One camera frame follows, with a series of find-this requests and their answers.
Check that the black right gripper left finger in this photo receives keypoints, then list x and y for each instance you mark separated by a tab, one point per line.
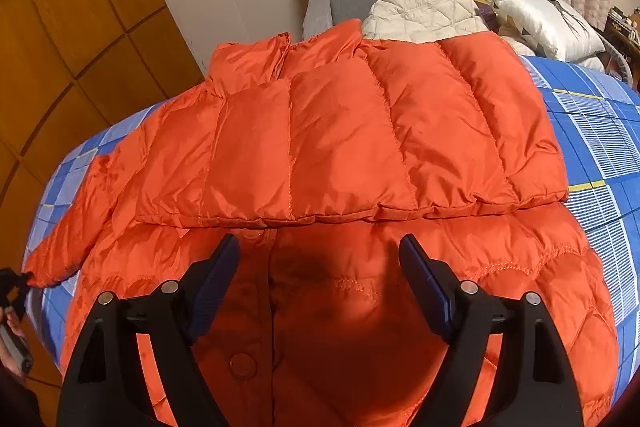
125	343

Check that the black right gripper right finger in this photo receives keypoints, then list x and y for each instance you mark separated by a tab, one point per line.
534	384

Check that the orange puffer jacket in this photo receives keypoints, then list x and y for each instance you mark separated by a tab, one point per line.
319	156

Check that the wooden panelled wardrobe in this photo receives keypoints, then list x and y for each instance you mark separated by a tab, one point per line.
69	69

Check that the blue plaid bed sheet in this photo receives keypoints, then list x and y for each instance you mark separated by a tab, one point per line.
596	121

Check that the white printed pillow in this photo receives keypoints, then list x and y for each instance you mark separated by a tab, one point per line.
549	28

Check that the cluttered wooden side table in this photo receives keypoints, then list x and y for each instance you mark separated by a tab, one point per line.
621	32

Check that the cream quilted jacket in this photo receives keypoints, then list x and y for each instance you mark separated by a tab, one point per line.
422	21

